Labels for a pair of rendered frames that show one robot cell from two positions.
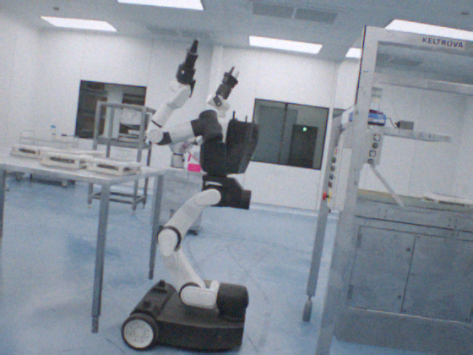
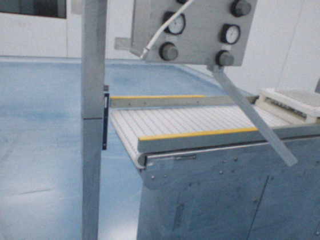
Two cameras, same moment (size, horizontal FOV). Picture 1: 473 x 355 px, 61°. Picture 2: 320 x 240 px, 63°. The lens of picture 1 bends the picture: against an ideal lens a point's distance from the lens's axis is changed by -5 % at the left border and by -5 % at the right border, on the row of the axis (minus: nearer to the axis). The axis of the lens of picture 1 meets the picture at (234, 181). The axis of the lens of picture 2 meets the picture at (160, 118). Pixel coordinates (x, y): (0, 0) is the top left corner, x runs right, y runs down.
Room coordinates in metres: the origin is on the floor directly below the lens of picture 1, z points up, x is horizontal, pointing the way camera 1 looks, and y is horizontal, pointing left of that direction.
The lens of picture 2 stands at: (2.04, -0.40, 1.24)
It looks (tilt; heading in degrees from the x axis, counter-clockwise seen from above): 22 degrees down; 327
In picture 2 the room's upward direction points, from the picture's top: 8 degrees clockwise
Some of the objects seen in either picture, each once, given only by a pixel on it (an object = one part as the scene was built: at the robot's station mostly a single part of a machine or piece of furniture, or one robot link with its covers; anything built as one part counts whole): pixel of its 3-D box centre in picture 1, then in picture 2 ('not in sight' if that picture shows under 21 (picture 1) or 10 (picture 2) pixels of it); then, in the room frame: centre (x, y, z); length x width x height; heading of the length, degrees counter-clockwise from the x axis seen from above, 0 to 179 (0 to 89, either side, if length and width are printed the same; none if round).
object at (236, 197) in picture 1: (226, 191); not in sight; (2.35, 0.04, 0.89); 0.28 x 0.13 x 0.18; 86
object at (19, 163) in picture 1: (44, 161); not in sight; (2.81, 1.34, 0.88); 1.50 x 1.10 x 0.04; 83
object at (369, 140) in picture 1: (361, 145); (194, 9); (2.48, -0.73, 1.25); 0.22 x 0.11 x 0.20; 83
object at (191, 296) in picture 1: (200, 292); not in sight; (2.35, 0.11, 0.28); 0.21 x 0.20 x 0.13; 86
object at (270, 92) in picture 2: (447, 198); (307, 100); (2.54, -1.35, 1.00); 0.25 x 0.24 x 0.02; 174
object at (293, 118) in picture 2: not in sight; (302, 112); (2.54, -1.35, 0.95); 0.24 x 0.24 x 0.02; 84
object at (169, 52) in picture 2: not in sight; (170, 49); (2.43, -0.65, 1.18); 0.03 x 0.02 x 0.04; 83
